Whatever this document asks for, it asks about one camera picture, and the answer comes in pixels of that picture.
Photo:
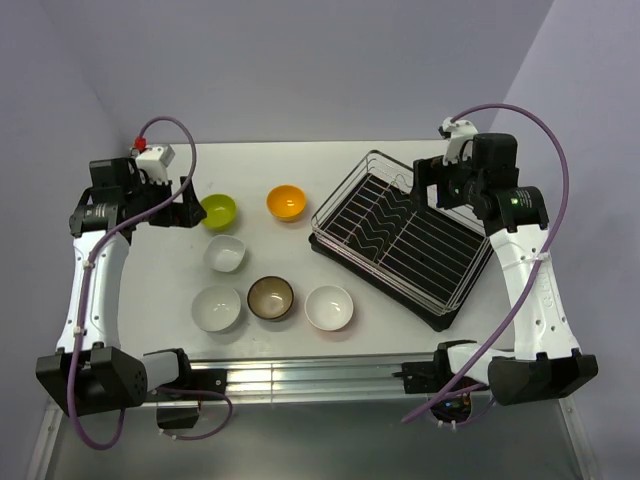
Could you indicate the brown patterned bowl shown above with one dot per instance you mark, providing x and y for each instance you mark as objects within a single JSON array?
[{"x": 270, "y": 298}]

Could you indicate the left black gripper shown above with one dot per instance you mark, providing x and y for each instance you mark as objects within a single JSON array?
[{"x": 191, "y": 214}]

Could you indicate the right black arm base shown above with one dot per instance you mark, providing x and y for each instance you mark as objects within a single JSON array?
[{"x": 426, "y": 377}]

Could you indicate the white square bowl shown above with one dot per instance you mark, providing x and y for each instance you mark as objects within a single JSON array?
[{"x": 224, "y": 253}]

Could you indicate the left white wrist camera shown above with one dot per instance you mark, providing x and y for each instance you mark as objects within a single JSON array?
[{"x": 154, "y": 162}]

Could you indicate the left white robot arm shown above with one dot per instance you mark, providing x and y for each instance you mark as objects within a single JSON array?
[{"x": 89, "y": 373}]

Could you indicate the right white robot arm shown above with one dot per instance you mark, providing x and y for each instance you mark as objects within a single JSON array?
[{"x": 546, "y": 361}]

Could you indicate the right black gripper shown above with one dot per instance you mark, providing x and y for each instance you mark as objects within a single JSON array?
[{"x": 432, "y": 171}]

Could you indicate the aluminium frame rail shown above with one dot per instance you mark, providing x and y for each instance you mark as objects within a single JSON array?
[{"x": 312, "y": 380}]

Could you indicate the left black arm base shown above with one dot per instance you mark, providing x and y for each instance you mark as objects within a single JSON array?
[{"x": 201, "y": 411}]

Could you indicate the green round bowl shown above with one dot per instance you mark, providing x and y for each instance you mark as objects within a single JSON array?
[{"x": 220, "y": 212}]

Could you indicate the white ribbed bowl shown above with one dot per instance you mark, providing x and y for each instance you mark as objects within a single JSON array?
[{"x": 216, "y": 308}]

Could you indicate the orange round bowl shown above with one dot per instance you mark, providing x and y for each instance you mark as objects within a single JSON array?
[{"x": 286, "y": 203}]

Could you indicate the white bowl orange outside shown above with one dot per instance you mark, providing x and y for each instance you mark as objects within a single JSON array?
[{"x": 329, "y": 308}]

